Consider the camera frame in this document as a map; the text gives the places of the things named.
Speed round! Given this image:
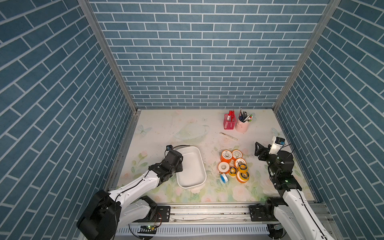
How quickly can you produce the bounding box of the large yellow orange tape roll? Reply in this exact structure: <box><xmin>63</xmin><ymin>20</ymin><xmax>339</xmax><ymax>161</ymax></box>
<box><xmin>236</xmin><ymin>172</ymin><xmax>250</xmax><ymax>183</ymax></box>

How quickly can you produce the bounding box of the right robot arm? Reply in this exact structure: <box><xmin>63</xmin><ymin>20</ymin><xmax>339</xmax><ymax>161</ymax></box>
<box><xmin>255</xmin><ymin>138</ymin><xmax>333</xmax><ymax>240</ymax></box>

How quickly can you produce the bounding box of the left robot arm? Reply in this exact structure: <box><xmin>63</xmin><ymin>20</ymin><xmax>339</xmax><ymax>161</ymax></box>
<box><xmin>77</xmin><ymin>150</ymin><xmax>183</xmax><ymax>240</ymax></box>

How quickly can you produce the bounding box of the yellow black tape roll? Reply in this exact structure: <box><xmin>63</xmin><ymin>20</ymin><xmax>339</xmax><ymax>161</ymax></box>
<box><xmin>238</xmin><ymin>163</ymin><xmax>248</xmax><ymax>173</ymax></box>
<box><xmin>229</xmin><ymin>166</ymin><xmax>238</xmax><ymax>177</ymax></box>

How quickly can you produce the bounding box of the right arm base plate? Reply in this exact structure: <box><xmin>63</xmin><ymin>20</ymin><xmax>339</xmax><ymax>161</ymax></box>
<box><xmin>249</xmin><ymin>204</ymin><xmax>278</xmax><ymax>222</ymax></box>

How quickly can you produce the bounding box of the pink mesh pen holder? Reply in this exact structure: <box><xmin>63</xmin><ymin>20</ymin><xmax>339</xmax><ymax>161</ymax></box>
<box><xmin>223</xmin><ymin>114</ymin><xmax>237</xmax><ymax>130</ymax></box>

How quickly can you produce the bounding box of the white plastic storage box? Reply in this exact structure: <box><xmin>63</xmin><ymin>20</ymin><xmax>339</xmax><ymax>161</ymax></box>
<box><xmin>176</xmin><ymin>146</ymin><xmax>207</xmax><ymax>190</ymax></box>

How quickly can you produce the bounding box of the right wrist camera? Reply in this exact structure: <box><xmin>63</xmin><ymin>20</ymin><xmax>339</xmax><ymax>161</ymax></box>
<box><xmin>269</xmin><ymin>136</ymin><xmax>286</xmax><ymax>155</ymax></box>

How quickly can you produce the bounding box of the pink bucket pen holder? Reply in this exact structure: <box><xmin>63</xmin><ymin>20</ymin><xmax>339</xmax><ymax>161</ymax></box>
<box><xmin>235</xmin><ymin>116</ymin><xmax>250</xmax><ymax>133</ymax></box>

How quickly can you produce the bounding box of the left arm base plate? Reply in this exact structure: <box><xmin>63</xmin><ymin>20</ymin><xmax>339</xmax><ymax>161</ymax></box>
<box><xmin>135</xmin><ymin>206</ymin><xmax>171</xmax><ymax>224</ymax></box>

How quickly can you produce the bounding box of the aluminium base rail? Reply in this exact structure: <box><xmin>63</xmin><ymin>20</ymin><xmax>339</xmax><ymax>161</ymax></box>
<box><xmin>86</xmin><ymin>202</ymin><xmax>334</xmax><ymax>226</ymax></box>

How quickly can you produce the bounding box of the red marker in mesh holder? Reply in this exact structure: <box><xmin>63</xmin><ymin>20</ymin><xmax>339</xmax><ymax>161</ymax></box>
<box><xmin>227</xmin><ymin>111</ymin><xmax>235</xmax><ymax>122</ymax></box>

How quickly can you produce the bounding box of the small blue tape roll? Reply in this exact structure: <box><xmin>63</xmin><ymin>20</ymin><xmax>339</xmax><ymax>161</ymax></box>
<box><xmin>220</xmin><ymin>173</ymin><xmax>229</xmax><ymax>184</ymax></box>

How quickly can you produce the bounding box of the orange sealing tape roll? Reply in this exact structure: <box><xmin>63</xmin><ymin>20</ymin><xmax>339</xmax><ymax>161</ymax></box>
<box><xmin>221</xmin><ymin>150</ymin><xmax>233</xmax><ymax>164</ymax></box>
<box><xmin>235</xmin><ymin>158</ymin><xmax>247</xmax><ymax>168</ymax></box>
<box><xmin>218</xmin><ymin>162</ymin><xmax>230</xmax><ymax>174</ymax></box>
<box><xmin>232</xmin><ymin>150</ymin><xmax>243</xmax><ymax>161</ymax></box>

